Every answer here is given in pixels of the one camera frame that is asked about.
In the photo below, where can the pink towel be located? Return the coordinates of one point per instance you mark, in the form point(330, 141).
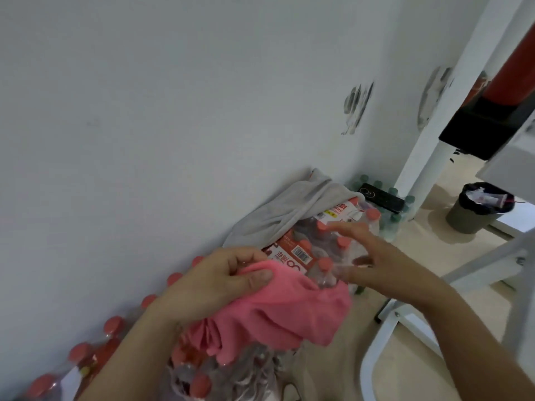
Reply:
point(292, 313)

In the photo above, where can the person's left forearm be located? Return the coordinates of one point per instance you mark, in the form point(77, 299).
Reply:
point(129, 359)

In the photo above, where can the person's left hand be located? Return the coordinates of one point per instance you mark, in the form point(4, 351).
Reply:
point(209, 288)

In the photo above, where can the grey trash bin black bag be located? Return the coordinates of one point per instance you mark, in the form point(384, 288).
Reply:
point(472, 217)

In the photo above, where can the person's right forearm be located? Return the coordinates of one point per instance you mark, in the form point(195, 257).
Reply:
point(476, 346)

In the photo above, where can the person's right hand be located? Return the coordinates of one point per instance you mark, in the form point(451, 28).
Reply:
point(388, 271)

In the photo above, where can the black phone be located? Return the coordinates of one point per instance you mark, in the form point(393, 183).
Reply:
point(382, 198)

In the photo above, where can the white gym machine frame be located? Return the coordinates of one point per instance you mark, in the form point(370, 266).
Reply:
point(439, 141)

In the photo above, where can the stack of water bottle packs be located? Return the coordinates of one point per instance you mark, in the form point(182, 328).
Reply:
point(317, 246)

